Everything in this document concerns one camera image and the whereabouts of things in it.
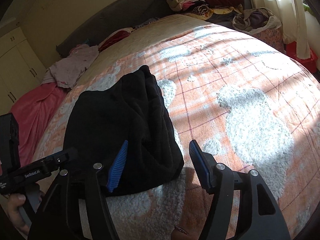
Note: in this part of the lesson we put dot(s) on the white bag of clothes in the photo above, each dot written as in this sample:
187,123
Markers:
254,21

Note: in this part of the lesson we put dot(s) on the red pillow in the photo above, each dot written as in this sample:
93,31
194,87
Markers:
114,38

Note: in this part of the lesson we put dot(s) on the cream wardrobe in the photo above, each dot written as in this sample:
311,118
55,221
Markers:
20,68

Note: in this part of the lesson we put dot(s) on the dark grey headboard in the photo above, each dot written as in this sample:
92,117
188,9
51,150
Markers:
118,15

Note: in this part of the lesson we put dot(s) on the right hand thumb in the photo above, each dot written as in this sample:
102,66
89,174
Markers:
179,234

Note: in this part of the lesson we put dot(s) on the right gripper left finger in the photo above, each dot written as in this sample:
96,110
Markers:
77,198

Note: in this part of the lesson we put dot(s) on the black sweatshirt orange cuffs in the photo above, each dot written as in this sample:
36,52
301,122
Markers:
131,111

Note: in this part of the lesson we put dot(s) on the red box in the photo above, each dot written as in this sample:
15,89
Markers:
308,60

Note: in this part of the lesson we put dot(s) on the white curtain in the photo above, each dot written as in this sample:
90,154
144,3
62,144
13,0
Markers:
292,16

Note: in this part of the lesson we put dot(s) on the pink fleece blanket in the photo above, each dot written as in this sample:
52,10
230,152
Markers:
33,112

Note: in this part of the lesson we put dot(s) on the beige bed sheet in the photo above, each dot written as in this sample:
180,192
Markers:
140,39

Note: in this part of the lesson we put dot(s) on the lilac pajama garment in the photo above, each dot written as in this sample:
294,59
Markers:
66,72

